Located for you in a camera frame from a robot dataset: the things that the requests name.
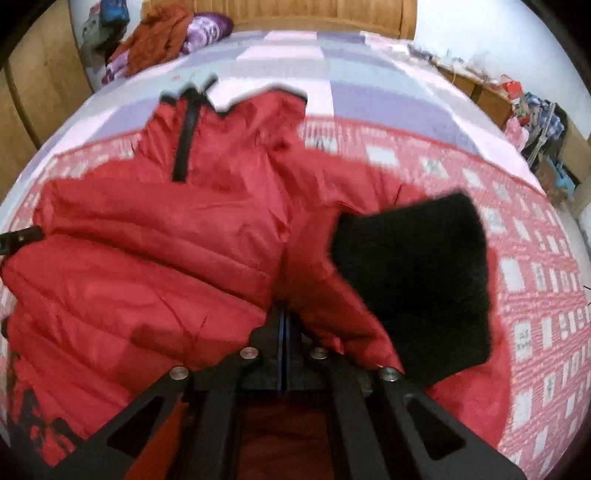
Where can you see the red box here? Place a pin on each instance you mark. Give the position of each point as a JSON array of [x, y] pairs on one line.
[[511, 88]]

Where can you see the blue plastic item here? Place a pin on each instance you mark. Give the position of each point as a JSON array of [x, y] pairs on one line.
[[564, 177]]

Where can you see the wooden headboard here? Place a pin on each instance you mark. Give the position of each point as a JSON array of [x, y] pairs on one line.
[[300, 11]]

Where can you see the cardboard box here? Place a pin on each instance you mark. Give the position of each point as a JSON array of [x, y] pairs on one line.
[[575, 147]]

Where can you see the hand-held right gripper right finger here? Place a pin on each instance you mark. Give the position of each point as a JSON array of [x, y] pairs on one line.
[[351, 383]]

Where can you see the wooden nightstand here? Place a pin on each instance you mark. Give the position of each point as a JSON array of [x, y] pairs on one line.
[[485, 99]]

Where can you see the red and black puffer jacket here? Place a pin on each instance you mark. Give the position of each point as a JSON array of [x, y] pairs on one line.
[[161, 240]]

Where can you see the red checkered blanket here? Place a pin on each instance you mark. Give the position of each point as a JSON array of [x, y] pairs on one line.
[[531, 286]]

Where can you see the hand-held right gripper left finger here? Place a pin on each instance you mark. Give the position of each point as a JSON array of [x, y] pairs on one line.
[[217, 383]]

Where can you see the blue plaid clothes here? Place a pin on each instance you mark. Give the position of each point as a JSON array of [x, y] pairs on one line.
[[538, 113]]

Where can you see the pink bag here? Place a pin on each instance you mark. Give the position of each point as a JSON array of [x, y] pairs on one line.
[[515, 131]]

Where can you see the wooden wardrobe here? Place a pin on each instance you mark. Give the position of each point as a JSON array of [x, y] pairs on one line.
[[41, 101]]

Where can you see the bed with checkered sheet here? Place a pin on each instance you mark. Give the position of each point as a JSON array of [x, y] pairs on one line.
[[360, 78]]

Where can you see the orange jacket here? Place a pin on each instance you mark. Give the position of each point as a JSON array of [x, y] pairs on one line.
[[152, 41]]

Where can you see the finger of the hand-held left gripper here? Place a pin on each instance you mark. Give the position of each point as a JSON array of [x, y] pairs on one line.
[[18, 240]]

